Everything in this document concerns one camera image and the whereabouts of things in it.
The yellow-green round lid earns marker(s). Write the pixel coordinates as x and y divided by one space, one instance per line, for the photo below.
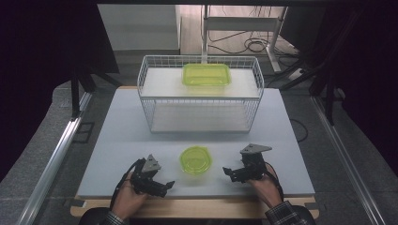
195 160

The white metal desk frame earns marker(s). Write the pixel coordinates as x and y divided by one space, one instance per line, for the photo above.
241 23

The dark curtain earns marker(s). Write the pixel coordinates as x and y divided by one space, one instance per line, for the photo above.
31 78
375 78

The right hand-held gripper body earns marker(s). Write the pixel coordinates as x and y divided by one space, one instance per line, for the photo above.
254 162

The person's right hand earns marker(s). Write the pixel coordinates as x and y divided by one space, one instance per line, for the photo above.
266 190

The person's left hand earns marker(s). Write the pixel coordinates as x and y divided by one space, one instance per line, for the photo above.
128 201

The black metal stand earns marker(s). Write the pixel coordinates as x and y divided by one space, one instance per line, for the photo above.
328 100
75 100

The aluminium rail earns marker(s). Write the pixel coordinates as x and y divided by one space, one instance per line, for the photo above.
53 165
344 156

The square container with green lid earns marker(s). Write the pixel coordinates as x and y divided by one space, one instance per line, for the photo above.
206 75

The white cabinet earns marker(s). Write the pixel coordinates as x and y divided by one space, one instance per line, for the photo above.
140 31

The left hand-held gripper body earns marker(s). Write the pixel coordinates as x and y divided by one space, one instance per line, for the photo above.
150 165

